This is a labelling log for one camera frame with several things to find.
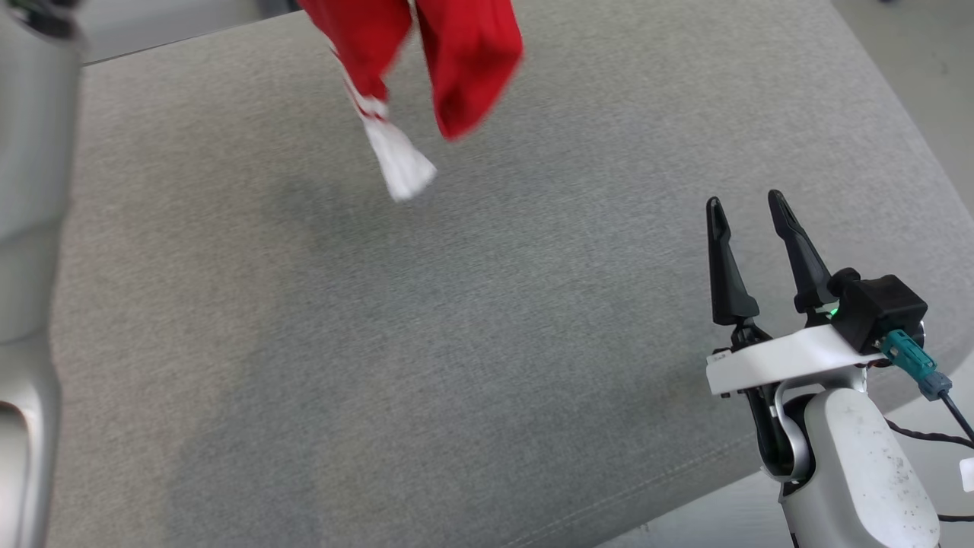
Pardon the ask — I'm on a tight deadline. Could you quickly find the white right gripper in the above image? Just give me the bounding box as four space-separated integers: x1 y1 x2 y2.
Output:
706 190 925 398

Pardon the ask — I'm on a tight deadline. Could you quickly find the red jersey with white sleeves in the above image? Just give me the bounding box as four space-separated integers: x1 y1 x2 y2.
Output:
297 0 524 202

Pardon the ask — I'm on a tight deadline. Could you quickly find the grey fabric sofa seat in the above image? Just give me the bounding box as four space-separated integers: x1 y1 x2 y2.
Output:
46 0 974 548

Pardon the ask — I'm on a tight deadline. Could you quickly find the black cable with teal plug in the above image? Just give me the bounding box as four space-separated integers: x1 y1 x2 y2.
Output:
874 330 974 444

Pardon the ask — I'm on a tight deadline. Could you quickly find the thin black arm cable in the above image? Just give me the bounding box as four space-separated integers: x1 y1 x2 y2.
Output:
883 417 974 526

